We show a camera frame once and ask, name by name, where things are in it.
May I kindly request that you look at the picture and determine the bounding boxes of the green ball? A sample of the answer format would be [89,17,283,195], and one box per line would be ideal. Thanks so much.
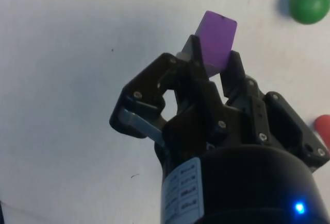
[288,0,330,25]

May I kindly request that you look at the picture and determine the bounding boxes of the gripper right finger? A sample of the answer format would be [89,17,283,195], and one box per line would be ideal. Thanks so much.
[219,50,330,175]

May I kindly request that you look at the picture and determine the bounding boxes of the purple triangular block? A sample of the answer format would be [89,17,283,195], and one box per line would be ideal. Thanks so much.
[197,10,238,79]

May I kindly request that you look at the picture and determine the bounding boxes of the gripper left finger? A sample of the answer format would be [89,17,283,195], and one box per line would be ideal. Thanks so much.
[109,35,229,147]

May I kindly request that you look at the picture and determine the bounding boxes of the red cylinder block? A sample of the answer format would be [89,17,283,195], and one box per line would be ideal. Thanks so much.
[313,114,330,152]

